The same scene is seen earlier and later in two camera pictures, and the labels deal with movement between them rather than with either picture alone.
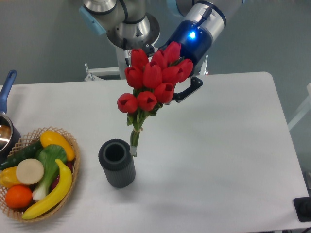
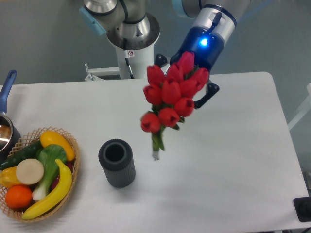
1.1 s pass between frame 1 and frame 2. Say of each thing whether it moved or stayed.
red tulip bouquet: moved
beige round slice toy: stayed
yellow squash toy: stayed
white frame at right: stayed
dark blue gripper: moved
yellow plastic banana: stayed
